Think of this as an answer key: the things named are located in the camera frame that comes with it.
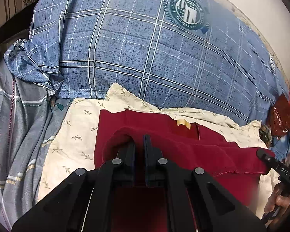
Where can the person's right hand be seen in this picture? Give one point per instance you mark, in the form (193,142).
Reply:
(278,203)

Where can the grey striped quilt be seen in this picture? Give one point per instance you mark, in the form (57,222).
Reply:
(26,125)

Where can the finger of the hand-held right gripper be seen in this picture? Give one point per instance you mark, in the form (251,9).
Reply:
(268,159)

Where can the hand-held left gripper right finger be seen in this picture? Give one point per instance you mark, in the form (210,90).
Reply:
(148,151)

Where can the blue denim jeans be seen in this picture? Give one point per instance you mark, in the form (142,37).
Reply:
(284,142)

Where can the red plastic bag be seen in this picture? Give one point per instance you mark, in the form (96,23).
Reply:
(282,116)

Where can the dark red knit sweater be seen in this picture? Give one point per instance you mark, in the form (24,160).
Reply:
(183,145)

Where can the striped floral fabric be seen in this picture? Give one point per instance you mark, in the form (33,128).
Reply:
(14,0)

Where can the blue plaid pillow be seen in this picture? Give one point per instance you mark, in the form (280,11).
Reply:
(135,53)

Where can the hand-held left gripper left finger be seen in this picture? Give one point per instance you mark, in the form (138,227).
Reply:
(130,156)

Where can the cream leaf-print sheet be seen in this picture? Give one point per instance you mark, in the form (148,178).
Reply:
(75,125)

